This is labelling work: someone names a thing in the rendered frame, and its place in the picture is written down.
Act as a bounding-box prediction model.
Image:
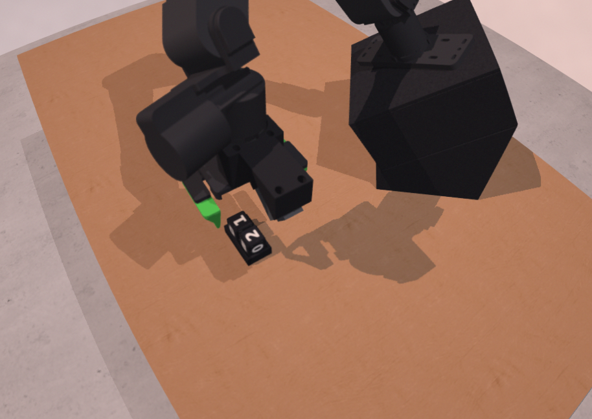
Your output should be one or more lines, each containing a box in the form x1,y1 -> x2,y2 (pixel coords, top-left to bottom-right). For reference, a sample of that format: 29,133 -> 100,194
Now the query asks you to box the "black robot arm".
136,0 -> 475,221

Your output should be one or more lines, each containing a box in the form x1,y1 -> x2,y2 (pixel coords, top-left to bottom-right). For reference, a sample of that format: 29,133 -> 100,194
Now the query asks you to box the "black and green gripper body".
183,125 -> 308,203

